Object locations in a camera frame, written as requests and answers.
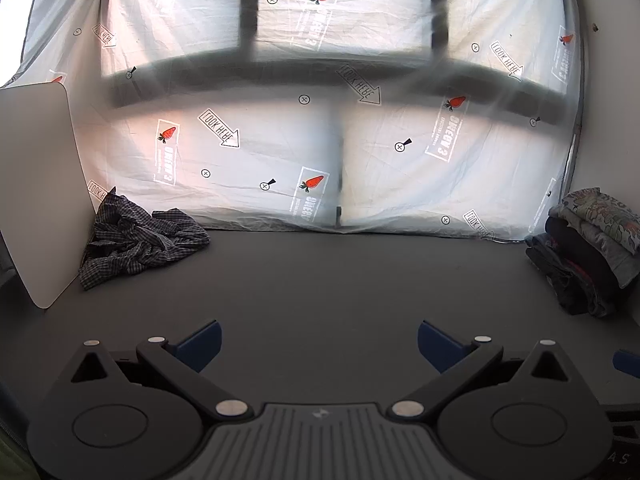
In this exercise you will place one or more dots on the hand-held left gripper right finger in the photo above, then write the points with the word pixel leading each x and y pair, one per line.
pixel 440 347

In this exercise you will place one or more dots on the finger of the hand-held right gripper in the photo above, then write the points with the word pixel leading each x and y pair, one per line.
pixel 629 362

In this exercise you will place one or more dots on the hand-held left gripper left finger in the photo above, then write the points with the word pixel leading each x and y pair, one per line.
pixel 200 347

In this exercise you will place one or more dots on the blue plaid shirt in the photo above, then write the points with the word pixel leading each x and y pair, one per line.
pixel 135 240

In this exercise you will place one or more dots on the grey folded cloth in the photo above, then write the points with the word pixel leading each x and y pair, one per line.
pixel 617 255

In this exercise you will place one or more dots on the black folded garment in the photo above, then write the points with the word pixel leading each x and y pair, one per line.
pixel 585 255

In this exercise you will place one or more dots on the floral folded cloth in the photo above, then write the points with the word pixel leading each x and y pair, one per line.
pixel 605 215

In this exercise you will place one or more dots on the printed white sheet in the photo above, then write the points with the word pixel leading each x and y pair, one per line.
pixel 250 150

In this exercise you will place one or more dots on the white board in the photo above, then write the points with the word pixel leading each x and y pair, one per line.
pixel 35 185

